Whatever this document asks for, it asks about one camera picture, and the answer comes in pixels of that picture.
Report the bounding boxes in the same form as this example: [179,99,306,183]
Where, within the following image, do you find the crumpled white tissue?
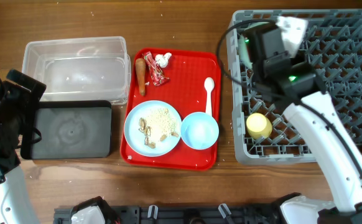
[155,52,172,68]

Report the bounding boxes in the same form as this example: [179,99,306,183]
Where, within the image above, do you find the black plastic tray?
[20,100,112,160]

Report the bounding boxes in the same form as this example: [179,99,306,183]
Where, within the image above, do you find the red candy wrapper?
[143,52,170,86]

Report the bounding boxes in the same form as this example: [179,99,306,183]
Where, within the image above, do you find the light blue plate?
[124,100,182,157]

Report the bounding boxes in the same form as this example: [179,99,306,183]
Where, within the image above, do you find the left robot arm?
[0,69,46,223]

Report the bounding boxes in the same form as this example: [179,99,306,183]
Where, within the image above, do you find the red plastic tray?
[119,48,221,171]

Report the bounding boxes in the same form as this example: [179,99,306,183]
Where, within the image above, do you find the grey dishwasher rack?
[226,9,362,165]

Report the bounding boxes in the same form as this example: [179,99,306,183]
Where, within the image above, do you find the clear plastic bin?
[22,36,131,105]

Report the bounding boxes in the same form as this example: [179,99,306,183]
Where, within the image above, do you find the food scraps on plate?
[139,107,179,149]

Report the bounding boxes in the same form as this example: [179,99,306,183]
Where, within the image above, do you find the light blue bowl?
[181,112,219,150]

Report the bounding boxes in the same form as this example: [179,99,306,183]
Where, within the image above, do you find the orange carrot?
[135,58,146,96]

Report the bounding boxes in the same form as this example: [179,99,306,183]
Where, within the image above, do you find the pale green bowl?
[238,22,266,70]

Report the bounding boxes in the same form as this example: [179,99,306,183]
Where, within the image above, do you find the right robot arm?
[241,17,362,223]

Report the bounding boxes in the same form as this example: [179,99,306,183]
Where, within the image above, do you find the white plastic spoon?
[204,77,215,116]

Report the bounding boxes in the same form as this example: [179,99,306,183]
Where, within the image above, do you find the yellow plastic cup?
[246,113,272,139]

